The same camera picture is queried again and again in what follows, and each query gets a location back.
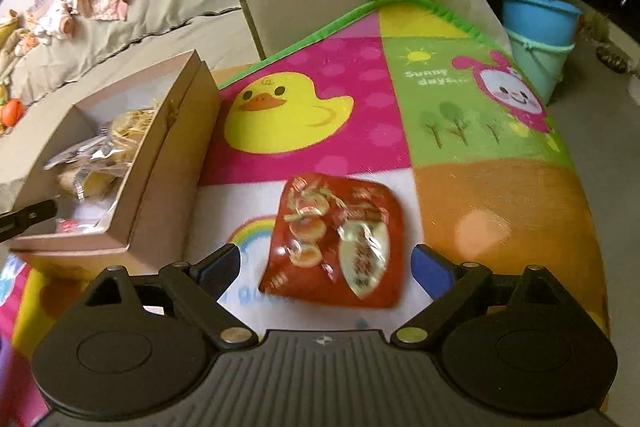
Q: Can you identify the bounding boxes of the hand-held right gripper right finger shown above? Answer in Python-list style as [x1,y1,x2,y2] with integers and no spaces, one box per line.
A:
[390,243,557,351]

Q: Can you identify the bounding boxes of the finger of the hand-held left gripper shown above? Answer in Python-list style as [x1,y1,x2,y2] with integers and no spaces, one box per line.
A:
[0,198,59,244]

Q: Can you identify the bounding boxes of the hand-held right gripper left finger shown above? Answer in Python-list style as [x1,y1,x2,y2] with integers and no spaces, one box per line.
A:
[84,243,254,351]

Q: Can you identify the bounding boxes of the red snack bag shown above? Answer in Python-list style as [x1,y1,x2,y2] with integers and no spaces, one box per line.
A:
[257,173,407,310]

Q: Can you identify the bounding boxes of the brown cardboard box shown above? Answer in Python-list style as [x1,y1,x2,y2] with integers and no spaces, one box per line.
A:
[9,49,222,280]

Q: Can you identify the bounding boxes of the small red snack packet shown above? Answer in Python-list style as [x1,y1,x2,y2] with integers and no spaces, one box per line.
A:
[56,217,110,236]

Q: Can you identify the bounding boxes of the orange toy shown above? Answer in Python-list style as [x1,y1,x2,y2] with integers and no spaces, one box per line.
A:
[0,98,25,128]

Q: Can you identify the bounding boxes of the colourful cartoon play mat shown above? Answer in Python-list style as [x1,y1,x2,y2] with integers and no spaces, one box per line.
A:
[0,0,612,408]

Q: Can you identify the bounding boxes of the green plastic bucket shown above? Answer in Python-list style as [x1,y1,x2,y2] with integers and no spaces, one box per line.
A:
[507,29,576,105]

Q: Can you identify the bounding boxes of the beige sofa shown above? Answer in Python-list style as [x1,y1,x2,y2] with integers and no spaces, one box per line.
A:
[0,0,381,208]

